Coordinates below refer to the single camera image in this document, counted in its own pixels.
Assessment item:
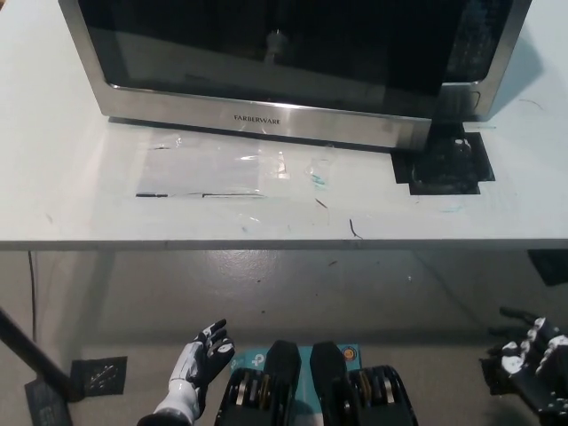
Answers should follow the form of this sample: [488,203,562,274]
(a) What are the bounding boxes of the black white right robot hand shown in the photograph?
[478,305,568,400]

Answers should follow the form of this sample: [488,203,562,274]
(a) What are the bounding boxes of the black stand leg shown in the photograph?
[0,305,84,404]

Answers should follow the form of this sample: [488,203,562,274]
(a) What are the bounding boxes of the stainless steel microwave body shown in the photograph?
[108,0,533,154]

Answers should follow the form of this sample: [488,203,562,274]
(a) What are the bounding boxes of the black square floor marker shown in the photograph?
[24,379,73,426]
[69,356,129,397]

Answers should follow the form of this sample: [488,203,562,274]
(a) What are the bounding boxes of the thin black cable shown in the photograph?
[28,250,40,341]

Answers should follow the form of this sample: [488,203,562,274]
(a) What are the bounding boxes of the black tape patch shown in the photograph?
[391,130,496,196]

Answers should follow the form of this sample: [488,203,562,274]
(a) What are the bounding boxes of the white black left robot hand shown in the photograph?
[170,318,236,392]

